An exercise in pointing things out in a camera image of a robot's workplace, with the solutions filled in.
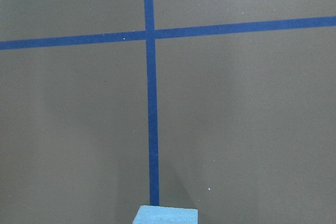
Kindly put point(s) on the light blue block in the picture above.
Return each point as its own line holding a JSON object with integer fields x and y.
{"x": 168, "y": 215}

